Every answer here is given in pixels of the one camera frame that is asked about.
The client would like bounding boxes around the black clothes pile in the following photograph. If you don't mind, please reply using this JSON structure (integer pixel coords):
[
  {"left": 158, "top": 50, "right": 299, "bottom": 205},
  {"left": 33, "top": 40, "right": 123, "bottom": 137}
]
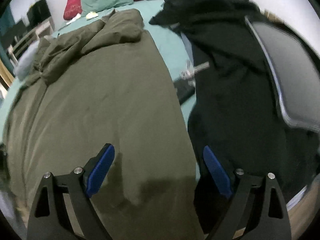
[{"left": 150, "top": 0, "right": 319, "bottom": 236}]

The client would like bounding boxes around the folded grey garment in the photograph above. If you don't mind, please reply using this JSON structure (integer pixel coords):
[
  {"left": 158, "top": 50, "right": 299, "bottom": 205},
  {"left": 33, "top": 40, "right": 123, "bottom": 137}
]
[{"left": 14, "top": 40, "right": 40, "bottom": 81}]

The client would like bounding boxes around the black monitor on shelf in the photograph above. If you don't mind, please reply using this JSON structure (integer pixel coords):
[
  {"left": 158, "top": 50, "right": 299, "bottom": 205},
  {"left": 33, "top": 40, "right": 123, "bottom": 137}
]
[{"left": 27, "top": 0, "right": 51, "bottom": 28}]

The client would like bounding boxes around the small yellow white object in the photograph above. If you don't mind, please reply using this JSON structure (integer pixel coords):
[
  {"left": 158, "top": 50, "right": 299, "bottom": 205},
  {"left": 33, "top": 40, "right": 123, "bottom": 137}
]
[{"left": 85, "top": 11, "right": 99, "bottom": 20}]

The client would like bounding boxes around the black remote on bed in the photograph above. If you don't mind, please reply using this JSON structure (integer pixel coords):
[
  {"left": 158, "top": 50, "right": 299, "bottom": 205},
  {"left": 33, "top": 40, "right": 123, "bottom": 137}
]
[{"left": 174, "top": 78, "right": 195, "bottom": 105}]

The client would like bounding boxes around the beige wooden shelf desk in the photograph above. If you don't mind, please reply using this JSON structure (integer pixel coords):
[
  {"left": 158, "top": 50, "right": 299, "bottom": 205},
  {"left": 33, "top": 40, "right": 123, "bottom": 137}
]
[{"left": 7, "top": 17, "right": 54, "bottom": 66}]

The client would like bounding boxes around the olive green jacket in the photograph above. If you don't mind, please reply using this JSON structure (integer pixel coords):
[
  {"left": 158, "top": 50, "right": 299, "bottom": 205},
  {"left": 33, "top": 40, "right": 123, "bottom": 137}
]
[{"left": 3, "top": 9, "right": 202, "bottom": 239}]

